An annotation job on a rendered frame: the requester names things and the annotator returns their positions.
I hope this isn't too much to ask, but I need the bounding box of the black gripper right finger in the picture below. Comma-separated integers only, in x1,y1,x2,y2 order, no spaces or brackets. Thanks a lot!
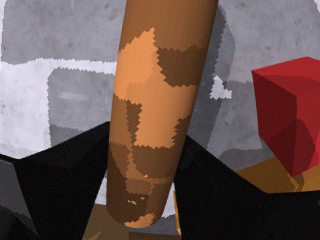
173,135,320,240

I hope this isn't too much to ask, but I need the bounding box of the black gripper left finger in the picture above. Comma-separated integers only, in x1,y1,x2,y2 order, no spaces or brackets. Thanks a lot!
0,121,111,240

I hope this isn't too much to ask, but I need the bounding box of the orange bar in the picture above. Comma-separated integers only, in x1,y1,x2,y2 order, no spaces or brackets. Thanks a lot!
173,156,320,236

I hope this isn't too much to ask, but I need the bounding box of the brown cylinder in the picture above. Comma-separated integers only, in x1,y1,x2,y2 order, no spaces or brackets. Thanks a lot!
105,0,219,228

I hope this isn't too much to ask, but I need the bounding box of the orange block with cylindrical handle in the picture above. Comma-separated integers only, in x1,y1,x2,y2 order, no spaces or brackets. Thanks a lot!
83,203,181,240

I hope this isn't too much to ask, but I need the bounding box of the red block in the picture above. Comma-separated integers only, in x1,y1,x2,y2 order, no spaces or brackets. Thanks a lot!
252,56,320,177

